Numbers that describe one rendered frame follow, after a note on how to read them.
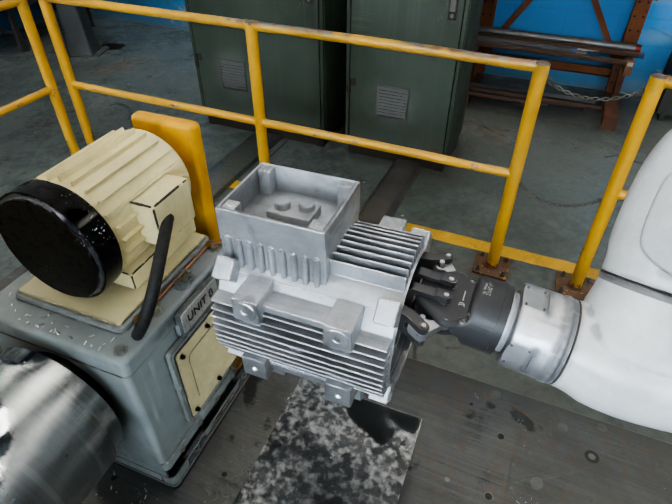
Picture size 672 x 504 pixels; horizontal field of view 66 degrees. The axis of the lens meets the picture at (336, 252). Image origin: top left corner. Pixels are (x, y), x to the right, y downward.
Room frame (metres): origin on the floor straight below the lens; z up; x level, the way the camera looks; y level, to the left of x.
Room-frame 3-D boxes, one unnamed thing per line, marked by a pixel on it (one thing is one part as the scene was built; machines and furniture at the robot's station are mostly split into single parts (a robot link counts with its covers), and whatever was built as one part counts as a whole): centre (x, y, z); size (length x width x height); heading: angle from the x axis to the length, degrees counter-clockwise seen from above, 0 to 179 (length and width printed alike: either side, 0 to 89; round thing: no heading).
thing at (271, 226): (0.45, 0.05, 1.41); 0.12 x 0.11 x 0.07; 68
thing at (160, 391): (0.66, 0.36, 0.99); 0.35 x 0.31 x 0.37; 158
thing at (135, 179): (0.68, 0.32, 1.16); 0.33 x 0.26 x 0.42; 158
